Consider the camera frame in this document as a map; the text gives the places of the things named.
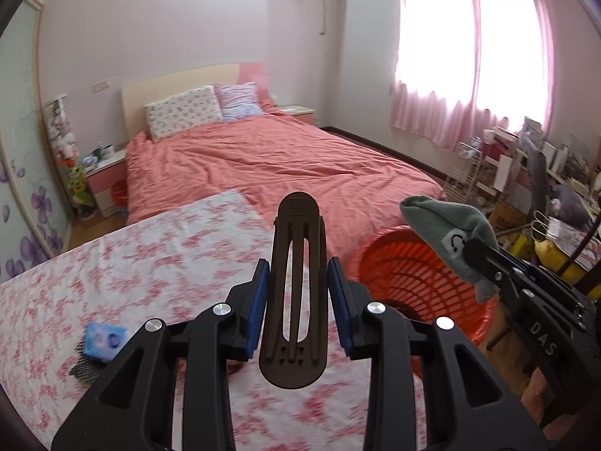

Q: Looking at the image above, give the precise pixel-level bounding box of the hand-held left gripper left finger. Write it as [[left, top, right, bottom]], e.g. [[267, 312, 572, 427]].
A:
[[51, 259, 270, 451]]

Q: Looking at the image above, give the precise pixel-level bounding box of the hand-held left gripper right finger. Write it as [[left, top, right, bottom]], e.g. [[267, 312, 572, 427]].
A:
[[327, 257, 548, 451]]

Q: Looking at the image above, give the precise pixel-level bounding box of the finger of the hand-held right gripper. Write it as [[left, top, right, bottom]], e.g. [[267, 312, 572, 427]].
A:
[[498, 250, 541, 275], [465, 239, 522, 292]]

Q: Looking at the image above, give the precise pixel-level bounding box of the brown plastic hair clip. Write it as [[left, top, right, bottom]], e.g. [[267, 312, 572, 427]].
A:
[[258, 192, 328, 390]]

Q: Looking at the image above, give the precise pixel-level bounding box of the grey-green sock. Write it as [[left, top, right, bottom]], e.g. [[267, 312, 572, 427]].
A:
[[399, 195, 498, 304]]

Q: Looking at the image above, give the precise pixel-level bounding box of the orange plastic lattice basket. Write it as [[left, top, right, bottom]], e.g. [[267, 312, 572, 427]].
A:
[[355, 225, 498, 377]]

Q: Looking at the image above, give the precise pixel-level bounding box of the blue tissue pack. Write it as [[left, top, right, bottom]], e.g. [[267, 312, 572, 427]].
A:
[[83, 322, 128, 362]]

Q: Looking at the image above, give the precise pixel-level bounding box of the grey plush toy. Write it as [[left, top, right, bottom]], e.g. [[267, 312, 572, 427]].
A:
[[549, 183, 592, 226]]

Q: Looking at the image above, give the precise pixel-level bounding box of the pink floral tablecloth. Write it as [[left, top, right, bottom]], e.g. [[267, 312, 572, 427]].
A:
[[0, 189, 433, 451]]

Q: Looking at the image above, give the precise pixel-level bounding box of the bed with coral duvet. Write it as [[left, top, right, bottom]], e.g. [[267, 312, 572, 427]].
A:
[[124, 115, 447, 264]]

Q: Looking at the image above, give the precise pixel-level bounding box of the pink sheer curtain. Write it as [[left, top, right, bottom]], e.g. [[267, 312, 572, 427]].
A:
[[470, 0, 555, 127], [391, 0, 480, 146]]

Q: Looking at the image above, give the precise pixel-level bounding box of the pink and white nightstand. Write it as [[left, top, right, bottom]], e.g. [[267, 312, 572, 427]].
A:
[[282, 104, 316, 127], [83, 148, 127, 217]]

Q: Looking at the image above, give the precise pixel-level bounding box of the pink striped pillow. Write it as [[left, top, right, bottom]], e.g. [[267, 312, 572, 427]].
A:
[[215, 82, 266, 121]]

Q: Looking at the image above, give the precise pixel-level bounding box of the floral print pillow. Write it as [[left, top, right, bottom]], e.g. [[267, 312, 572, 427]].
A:
[[144, 85, 225, 142]]

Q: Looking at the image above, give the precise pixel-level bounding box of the beige wooden headboard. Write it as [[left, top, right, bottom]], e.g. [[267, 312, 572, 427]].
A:
[[121, 62, 275, 139]]

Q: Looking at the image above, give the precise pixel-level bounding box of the column of plush toys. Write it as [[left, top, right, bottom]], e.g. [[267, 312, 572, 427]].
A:
[[44, 98, 95, 219]]

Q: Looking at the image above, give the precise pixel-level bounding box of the wardrobe with flower decals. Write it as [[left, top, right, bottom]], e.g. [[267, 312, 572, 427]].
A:
[[0, 0, 71, 283]]

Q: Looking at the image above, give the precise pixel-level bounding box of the white wire rack trolley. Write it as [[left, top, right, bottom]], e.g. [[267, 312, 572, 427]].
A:
[[451, 141, 484, 203]]

